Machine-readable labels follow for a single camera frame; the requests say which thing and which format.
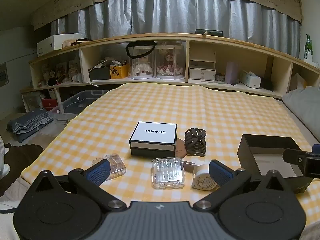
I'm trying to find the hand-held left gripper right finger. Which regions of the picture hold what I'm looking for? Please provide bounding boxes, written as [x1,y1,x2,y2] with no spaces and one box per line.
[194,159,292,210]

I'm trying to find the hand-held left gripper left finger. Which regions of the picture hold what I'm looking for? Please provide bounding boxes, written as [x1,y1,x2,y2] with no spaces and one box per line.
[30,159,127,210]

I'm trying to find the dark brown hair claw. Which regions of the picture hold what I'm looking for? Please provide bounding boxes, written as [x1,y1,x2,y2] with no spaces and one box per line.
[184,128,208,157]

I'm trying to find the round cork coaster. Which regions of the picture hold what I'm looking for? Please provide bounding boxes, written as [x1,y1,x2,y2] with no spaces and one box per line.
[174,138,190,159]

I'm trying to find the large clear plastic case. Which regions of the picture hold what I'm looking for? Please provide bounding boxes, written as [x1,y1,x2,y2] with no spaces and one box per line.
[152,157,186,189]

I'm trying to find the white lidded gift box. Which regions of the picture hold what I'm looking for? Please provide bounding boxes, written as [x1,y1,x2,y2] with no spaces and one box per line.
[129,122,178,158]

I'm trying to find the white round tape measure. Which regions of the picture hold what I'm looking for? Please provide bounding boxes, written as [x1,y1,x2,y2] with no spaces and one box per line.
[192,164,219,190]

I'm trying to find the small clear plastic case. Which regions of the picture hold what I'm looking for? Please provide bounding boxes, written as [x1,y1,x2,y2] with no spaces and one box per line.
[92,154,126,180]

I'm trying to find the grey pillow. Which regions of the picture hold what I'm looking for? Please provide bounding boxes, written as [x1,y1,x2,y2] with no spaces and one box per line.
[282,86,320,140]

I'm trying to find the white plastic bag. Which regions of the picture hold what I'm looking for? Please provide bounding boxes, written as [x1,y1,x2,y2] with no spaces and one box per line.
[290,73,307,90]

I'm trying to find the clear storage bin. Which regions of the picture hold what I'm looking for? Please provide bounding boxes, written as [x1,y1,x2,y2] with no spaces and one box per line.
[49,89,109,124]

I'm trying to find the black fluffy item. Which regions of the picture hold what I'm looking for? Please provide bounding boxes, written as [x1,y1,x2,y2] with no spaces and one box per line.
[260,79,275,90]

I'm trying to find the dark brown rug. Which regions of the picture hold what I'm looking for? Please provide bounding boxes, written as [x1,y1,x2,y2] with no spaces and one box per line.
[0,142,44,198]

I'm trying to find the red box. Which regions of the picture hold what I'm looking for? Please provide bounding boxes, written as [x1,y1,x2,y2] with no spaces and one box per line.
[41,99,59,112]

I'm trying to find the yellow checked blanket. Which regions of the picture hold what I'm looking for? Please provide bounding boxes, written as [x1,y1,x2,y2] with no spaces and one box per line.
[20,82,320,233]

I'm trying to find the folded dark blue cloth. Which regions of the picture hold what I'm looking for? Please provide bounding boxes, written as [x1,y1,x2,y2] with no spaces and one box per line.
[6,108,54,143]

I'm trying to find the white tissue box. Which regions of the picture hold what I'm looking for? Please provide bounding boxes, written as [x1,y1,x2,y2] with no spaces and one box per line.
[240,70,262,88]

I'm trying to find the black storage box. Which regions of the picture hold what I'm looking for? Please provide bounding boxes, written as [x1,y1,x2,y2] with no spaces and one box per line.
[89,67,111,81]

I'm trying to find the purple box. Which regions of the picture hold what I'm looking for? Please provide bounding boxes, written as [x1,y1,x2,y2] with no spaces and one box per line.
[225,62,239,84]

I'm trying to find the wooden drawer organizer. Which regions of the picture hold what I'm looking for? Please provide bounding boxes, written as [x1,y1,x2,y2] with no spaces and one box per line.
[189,47,217,82]

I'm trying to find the yellow printed box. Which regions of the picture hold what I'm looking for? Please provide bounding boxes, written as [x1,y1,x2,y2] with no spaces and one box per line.
[110,64,130,80]

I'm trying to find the green glass bottle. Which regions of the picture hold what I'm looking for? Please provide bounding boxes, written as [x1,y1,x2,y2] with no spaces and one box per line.
[304,34,313,62]

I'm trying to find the group of small figurines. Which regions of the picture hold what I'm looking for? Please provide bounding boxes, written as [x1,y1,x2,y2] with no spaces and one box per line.
[40,61,82,85]

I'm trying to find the clear doll display case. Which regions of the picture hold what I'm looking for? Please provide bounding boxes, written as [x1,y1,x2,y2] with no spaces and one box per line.
[155,45,186,80]
[128,45,157,80]

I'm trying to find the black headband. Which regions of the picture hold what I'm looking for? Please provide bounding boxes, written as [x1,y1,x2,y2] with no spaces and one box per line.
[125,41,157,59]

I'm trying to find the white flat box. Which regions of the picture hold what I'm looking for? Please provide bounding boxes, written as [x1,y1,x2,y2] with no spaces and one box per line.
[37,34,80,57]

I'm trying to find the black long case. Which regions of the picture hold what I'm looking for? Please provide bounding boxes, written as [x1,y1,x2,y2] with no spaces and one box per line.
[195,29,223,37]

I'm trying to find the wooden shelf unit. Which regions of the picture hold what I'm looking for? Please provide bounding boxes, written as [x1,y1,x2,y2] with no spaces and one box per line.
[20,33,320,113]

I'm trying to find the grey curtain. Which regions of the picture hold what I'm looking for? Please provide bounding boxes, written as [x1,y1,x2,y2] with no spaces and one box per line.
[50,0,302,58]

